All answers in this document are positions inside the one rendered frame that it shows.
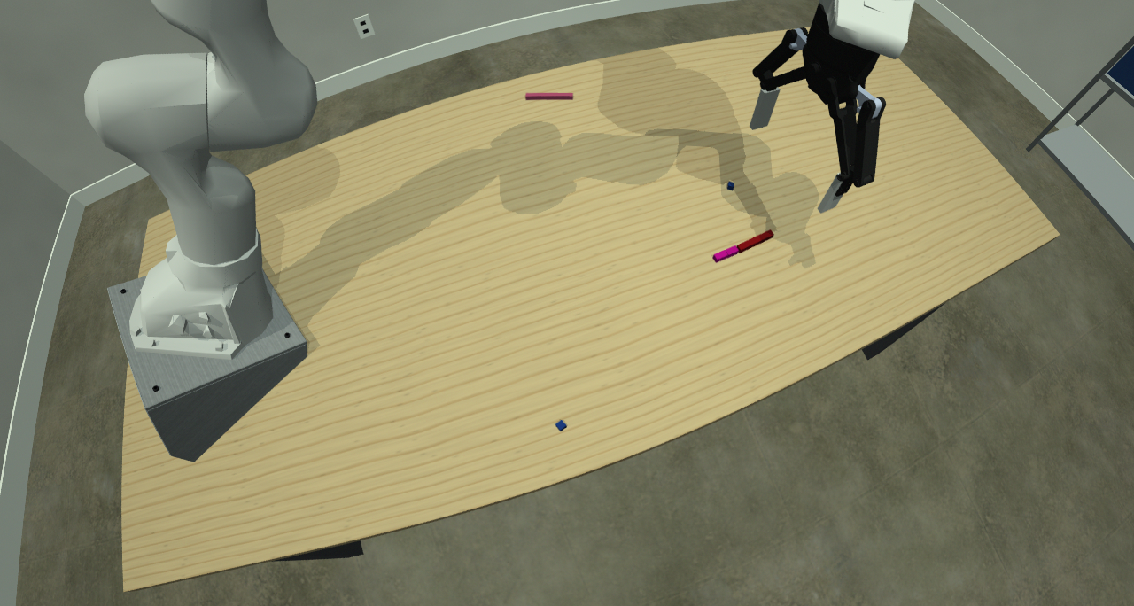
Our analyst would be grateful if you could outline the dark red rod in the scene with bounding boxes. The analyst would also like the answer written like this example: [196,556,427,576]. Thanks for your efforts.
[736,230,775,253]

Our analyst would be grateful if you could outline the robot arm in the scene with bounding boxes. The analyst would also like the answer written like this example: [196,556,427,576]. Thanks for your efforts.
[84,0,915,360]

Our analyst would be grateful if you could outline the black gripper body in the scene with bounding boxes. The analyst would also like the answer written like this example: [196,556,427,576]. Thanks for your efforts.
[803,3,880,106]

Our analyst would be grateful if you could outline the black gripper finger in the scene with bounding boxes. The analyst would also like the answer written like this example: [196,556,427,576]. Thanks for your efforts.
[750,27,819,131]
[816,78,886,214]

